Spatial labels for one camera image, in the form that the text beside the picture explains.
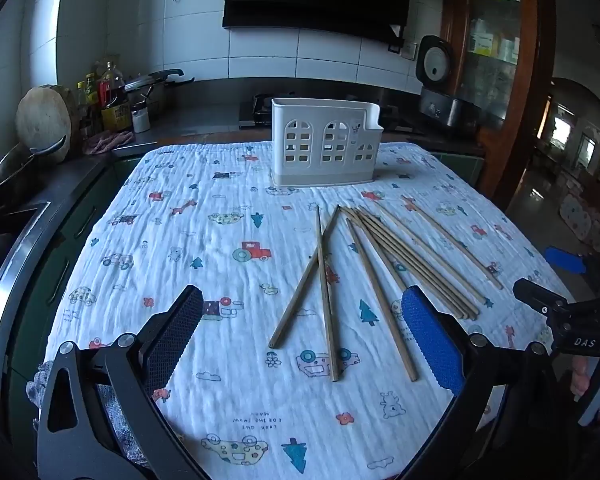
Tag group of condiment bottles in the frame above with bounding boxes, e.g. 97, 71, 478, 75
99, 62, 126, 109

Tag wooden glass-door cabinet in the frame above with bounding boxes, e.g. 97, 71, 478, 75
439, 0, 555, 212

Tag pile of wooden chopsticks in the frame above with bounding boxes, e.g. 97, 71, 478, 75
268, 196, 504, 383

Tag white plastic utensil holder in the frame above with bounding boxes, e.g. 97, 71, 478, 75
271, 98, 385, 189

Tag yellow tin can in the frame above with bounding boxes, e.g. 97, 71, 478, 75
101, 102, 133, 133

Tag metal pressure cooker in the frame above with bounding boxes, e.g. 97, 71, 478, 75
124, 68, 196, 95

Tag dark kitchen counter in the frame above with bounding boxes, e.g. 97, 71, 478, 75
0, 77, 487, 321

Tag yellow-capped sauce bottle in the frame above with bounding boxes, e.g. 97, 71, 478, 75
76, 73, 102, 136

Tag person's right hand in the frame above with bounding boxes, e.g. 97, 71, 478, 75
570, 352, 600, 411

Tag pink cloth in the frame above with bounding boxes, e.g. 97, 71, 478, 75
83, 130, 134, 156

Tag white printed tablecloth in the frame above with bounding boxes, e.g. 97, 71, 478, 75
42, 141, 578, 480

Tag wall socket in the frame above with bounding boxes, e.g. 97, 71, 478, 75
387, 24, 419, 60

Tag black rice cooker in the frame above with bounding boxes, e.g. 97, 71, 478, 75
414, 35, 479, 137

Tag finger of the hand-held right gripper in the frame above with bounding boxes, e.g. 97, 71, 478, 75
546, 246, 588, 275
512, 279, 568, 317

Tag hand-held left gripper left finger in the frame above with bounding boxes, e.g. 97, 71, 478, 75
36, 285, 208, 480

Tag gas stove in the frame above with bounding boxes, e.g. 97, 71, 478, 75
238, 92, 412, 132

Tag round wooden cutting board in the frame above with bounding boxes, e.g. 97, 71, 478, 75
16, 84, 79, 164

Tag patterned play fence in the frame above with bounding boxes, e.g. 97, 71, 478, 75
559, 194, 600, 254

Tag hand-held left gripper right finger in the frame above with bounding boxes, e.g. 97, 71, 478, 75
401, 285, 576, 480

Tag green cabinet doors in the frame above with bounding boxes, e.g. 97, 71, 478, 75
424, 152, 487, 187

